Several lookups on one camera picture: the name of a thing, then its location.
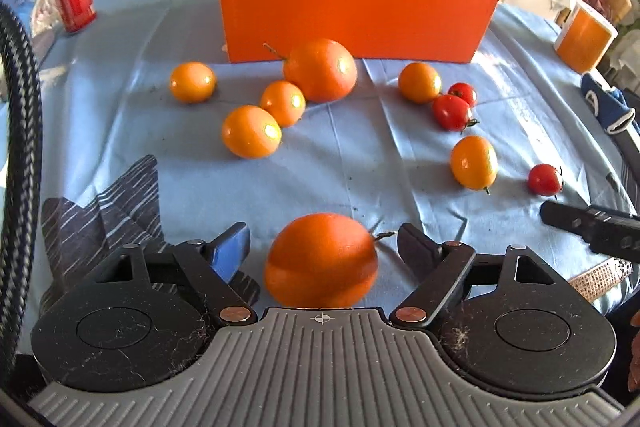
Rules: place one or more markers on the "small orange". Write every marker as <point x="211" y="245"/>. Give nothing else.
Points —
<point x="192" y="82"/>
<point x="250" y="132"/>
<point x="474" y="164"/>
<point x="284" y="102"/>
<point x="419" y="83"/>

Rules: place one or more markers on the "person's right hand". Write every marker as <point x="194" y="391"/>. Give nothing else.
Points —
<point x="633" y="382"/>

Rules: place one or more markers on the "orange cylindrical canister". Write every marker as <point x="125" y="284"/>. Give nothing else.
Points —
<point x="584" y="38"/>

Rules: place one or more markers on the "light blue tablecloth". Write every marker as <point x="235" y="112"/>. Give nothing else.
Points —
<point x="123" y="159"/>

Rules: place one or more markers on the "large orange near box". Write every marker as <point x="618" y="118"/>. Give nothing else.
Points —
<point x="323" y="69"/>

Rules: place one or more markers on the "large orange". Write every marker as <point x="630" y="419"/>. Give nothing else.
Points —
<point x="322" y="260"/>
<point x="323" y="69"/>

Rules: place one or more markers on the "blue white sock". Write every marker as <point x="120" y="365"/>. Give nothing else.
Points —
<point x="608" y="105"/>

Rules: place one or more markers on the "lone red cherry tomato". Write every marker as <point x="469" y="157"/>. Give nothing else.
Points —
<point x="545" y="180"/>

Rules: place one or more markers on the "red cherry tomato back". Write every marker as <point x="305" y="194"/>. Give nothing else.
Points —
<point x="465" y="91"/>

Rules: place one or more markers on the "dark grey rectangular bar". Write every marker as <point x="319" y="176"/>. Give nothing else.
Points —
<point x="627" y="161"/>

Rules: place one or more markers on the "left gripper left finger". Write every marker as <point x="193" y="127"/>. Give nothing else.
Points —
<point x="213" y="279"/>

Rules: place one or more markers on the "large orange front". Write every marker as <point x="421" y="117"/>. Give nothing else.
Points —
<point x="322" y="260"/>

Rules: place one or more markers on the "red cherry tomato left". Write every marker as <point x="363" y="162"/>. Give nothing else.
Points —
<point x="453" y="113"/>

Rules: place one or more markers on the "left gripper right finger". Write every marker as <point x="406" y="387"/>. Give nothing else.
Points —
<point x="440" y="270"/>

